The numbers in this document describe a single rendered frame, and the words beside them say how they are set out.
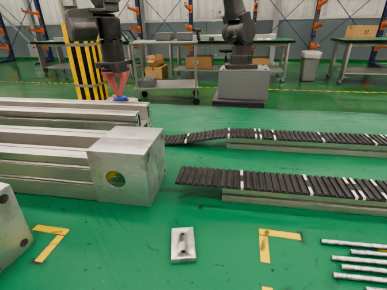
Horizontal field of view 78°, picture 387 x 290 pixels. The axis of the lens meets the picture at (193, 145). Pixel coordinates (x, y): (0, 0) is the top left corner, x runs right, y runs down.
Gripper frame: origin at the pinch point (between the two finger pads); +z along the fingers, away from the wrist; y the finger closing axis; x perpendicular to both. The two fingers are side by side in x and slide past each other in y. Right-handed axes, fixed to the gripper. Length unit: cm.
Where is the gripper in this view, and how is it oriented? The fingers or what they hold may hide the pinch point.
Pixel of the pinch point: (118, 93)
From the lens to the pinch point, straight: 74.7
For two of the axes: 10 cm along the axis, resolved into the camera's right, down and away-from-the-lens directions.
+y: -1.6, 4.3, -8.9
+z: 0.1, 9.0, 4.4
